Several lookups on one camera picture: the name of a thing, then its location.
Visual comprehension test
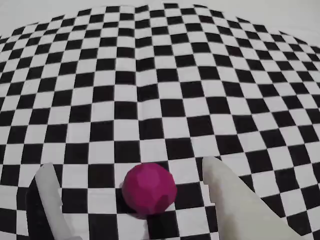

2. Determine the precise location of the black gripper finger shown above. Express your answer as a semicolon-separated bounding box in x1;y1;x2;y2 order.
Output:
25;162;84;240

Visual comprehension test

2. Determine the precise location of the pink faceted ball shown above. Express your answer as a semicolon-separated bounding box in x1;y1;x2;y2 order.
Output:
121;161;178;220

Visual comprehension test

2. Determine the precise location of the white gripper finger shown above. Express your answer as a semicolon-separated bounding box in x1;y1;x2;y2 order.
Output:
201;156;305;240

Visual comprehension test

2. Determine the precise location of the checkerboard printed white sheet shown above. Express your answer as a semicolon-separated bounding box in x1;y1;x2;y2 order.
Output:
0;0;320;240

